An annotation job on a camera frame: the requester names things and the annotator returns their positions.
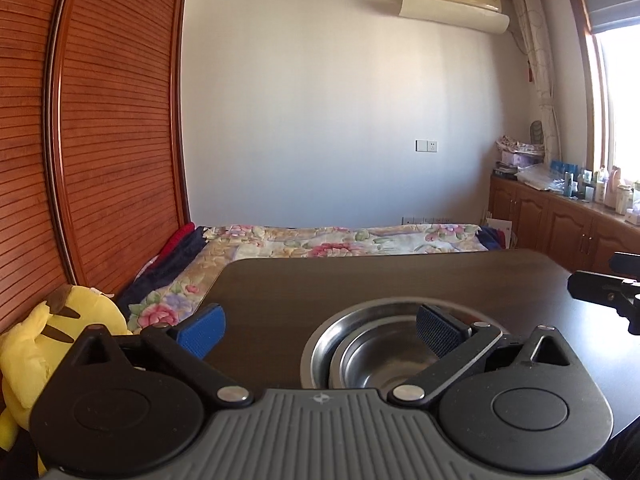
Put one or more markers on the red tassel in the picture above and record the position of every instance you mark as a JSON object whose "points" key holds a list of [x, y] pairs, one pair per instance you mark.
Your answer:
{"points": [[528, 72]]}

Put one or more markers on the white wall switch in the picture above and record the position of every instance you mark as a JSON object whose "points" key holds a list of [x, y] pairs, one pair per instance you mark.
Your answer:
{"points": [[426, 146]]}

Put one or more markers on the window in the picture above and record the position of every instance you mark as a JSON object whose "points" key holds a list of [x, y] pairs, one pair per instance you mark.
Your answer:
{"points": [[620, 100]]}

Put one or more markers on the white paper bag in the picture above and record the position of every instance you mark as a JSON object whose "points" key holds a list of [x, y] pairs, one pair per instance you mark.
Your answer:
{"points": [[500, 230]]}

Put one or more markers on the dark hand fan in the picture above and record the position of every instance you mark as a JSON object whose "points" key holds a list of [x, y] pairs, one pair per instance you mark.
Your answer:
{"points": [[537, 134]]}

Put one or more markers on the row of wall outlets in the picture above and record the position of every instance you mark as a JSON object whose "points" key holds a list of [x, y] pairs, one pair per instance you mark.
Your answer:
{"points": [[425, 220]]}

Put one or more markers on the floral bedspread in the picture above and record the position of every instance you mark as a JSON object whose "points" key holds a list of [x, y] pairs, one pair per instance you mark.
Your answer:
{"points": [[300, 242]]}

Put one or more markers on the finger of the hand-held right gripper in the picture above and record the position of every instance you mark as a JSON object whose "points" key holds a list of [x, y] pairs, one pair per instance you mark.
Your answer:
{"points": [[595, 287], [627, 261]]}

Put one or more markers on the medium steel bowl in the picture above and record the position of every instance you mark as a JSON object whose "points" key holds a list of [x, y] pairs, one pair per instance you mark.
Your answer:
{"points": [[336, 366]]}

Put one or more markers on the navy folded cloth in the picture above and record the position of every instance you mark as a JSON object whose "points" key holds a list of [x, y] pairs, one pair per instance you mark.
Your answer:
{"points": [[492, 239]]}

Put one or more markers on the wooden slatted wardrobe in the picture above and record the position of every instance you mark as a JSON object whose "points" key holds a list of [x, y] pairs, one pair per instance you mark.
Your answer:
{"points": [[115, 135]]}

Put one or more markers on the row of toiletry bottles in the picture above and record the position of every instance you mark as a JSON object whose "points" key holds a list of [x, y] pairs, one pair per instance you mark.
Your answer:
{"points": [[605, 187]]}

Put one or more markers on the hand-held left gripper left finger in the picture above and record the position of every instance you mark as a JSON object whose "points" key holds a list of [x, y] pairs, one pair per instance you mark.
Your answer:
{"points": [[202, 332]]}

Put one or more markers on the clear plastic bag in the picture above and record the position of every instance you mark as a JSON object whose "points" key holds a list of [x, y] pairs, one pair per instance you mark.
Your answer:
{"points": [[540, 177]]}

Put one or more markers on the large steel bowl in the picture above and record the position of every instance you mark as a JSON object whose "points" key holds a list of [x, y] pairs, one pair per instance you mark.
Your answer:
{"points": [[317, 342]]}

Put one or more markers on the white air conditioner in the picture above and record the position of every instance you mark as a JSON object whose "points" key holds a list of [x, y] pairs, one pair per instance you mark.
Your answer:
{"points": [[450, 2]]}

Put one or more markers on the yellow plush toy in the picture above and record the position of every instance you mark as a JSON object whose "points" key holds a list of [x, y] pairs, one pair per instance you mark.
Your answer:
{"points": [[75, 312]]}

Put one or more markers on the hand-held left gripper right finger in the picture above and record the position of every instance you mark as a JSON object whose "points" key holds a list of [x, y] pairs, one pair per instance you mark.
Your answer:
{"points": [[437, 327]]}

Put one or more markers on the wooden cabinet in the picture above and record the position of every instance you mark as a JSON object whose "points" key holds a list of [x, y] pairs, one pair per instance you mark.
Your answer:
{"points": [[565, 225]]}

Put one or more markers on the navy and red clothes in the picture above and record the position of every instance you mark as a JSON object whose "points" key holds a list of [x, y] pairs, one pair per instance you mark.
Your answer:
{"points": [[170, 260]]}

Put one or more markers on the patterned white curtain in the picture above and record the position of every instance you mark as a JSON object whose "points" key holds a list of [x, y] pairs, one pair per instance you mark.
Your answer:
{"points": [[542, 75]]}

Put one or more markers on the pile of cloths and boxes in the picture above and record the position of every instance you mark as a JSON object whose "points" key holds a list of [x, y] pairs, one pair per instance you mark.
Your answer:
{"points": [[515, 157]]}

